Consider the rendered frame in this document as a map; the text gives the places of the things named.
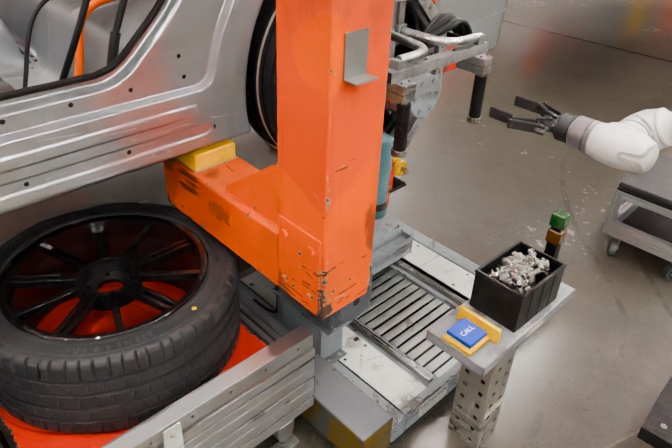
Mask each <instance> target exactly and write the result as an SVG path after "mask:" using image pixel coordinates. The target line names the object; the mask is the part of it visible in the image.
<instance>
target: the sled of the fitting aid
mask: <svg viewBox="0 0 672 448"><path fill-rule="evenodd" d="M412 242H413V236H412V235H410V234H409V233H407V232H405V231H403V230H402V229H400V228H399V235H397V236H396V237H394V238H392V239H390V240H388V241H387V242H385V243H383V244H381V245H380V246H378V247H376V248H374V249H373V250H372V260H371V266H372V269H373V270H374V272H373V274H372V275H374V274H376V273H377V272H379V271H381V270H382V269H384V268H386V267H387V266H389V265H391V264H392V263H394V262H396V261H397V260H399V259H401V258H402V257H404V256H406V255H407V254H409V253H411V250H412Z"/></svg>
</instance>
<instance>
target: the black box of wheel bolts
mask: <svg viewBox="0 0 672 448"><path fill-rule="evenodd" d="M566 266H567V264H565V263H563V262H561V261H559V260H557V259H555V258H554V257H552V256H550V255H548V254H546V253H544V252H542V251H540V250H538V249H536V248H534V247H533V246H531V245H529V244H527V243H525V242H523V241H521V240H519V241H518V242H516V243H515V244H513V245H512V246H510V247H509V248H507V249H505V250H504V251H502V252H501V253H499V254H498V255H496V256H495V257H493V258H492V259H490V260H489V261H487V262H486V263H484V264H483V265H481V266H480V267H478V268H477V269H475V278H474V283H473V288H472V293H471V298H470V303H469V305H471V306H472V307H474V308H476V309H477V310H479V311H480V312H482V313H483V314H485V315H487V316H488V317H490V318H491V319H493V320H494V321H496V322H498V323H499V324H501V325H502V326H504V327H505V328H507V329H509V330H510V331H512V332H513V333H515V332H516V331H517V330H518V329H519V328H521V327H522V326H523V325H524V324H526V323H527V322H528V321H529V320H531V319H532V318H533V317H534V316H535V315H537V314H538V313H539V312H540V311H542V310H543V309H544V308H545V307H547V306H548V305H549V304H550V303H551V302H553V301H554V300H555V299H556V297H557V293H558V290H559V287H560V283H561V280H562V276H563V273H564V270H565V268H566Z"/></svg>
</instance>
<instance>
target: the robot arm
mask: <svg viewBox="0 0 672 448"><path fill-rule="evenodd" d="M514 105H515V106H517V107H520V108H523V109H526V110H529V111H531V112H534V113H535V112H536V111H537V112H536V114H540V115H541V116H542V117H536V118H530V117H519V116H513V114H512V113H510V112H507V111H504V110H501V109H499V108H496V107H493V106H491V107H490V111H489V117H491V118H494V119H496V120H499V121H502V122H504V123H507V128H510V129H516V130H521V131H526V132H531V133H536V134H538V135H544V132H552V134H553V137H554V139H555V140H558V141H560V142H563V143H565V144H567V146H568V147H569V148H571V149H574V150H576V151H579V152H582V153H583V154H587V155H589V156H591V157H592V158H593V159H595V160H596V161H598V162H600V163H602V164H604V165H607V166H609V167H612V168H615V169H618V170H621V171H626V172H632V173H645V172H647V171H649V170H650V169H651V168H652V167H653V165H654V164H655V162H656V160H657V158H658V156H659V150H661V149H664V148H667V147H670V146H672V112H670V111H668V110H667V109H666V108H658V109H646V110H642V111H640V112H637V113H634V114H632V115H630V116H628V117H626V118H624V119H623V120H621V121H620V122H611V123H603V122H600V121H598V120H593V119H591V118H588V117H585V116H579V117H576V116H573V115H570V114H568V113H565V112H563V111H561V110H559V109H558V108H556V107H554V106H553V105H551V104H550V103H548V102H544V103H538V102H536V101H533V100H530V99H527V98H524V97H521V96H518V95H517V96H516V97H515V102H514ZM547 107H548V108H547ZM538 121H539V123H538Z"/></svg>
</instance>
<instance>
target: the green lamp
mask: <svg viewBox="0 0 672 448"><path fill-rule="evenodd" d="M571 217H572V214H571V213H569V212H567V211H565V210H563V209H561V208H559V209H557V210H556V211H554V212H553V213H552V215H551V218H550V222H549V225H550V226H552V227H554V228H557V229H559V230H561V231H562V230H564V229H565V228H567V227H568V226H569V224H570V221H571Z"/></svg>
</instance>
